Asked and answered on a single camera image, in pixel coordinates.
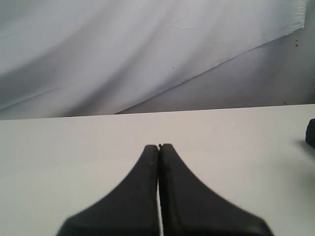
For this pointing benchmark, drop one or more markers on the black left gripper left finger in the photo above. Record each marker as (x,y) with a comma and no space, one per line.
(130,209)

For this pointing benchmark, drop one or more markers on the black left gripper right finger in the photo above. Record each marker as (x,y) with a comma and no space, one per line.
(190,208)

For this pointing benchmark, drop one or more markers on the black plastic carrying case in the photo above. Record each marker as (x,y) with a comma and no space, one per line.
(310,133)

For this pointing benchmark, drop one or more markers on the white backdrop sheet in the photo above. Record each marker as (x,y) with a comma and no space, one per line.
(64,58)

